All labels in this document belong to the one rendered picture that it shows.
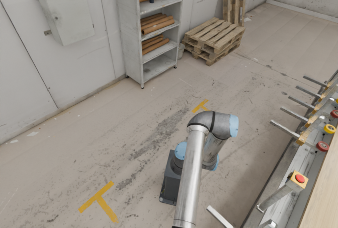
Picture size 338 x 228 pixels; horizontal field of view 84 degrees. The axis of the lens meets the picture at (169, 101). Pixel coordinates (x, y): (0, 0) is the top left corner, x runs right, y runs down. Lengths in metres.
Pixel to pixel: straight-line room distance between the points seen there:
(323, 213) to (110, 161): 2.00
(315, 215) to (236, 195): 1.00
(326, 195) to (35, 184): 2.63
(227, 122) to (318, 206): 0.90
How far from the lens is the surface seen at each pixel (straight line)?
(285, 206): 1.89
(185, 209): 0.83
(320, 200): 1.70
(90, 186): 2.43
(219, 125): 1.00
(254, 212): 1.67
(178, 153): 1.51
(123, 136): 2.66
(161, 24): 3.05
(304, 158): 2.22
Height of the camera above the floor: 2.17
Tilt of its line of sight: 45 degrees down
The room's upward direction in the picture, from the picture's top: 4 degrees clockwise
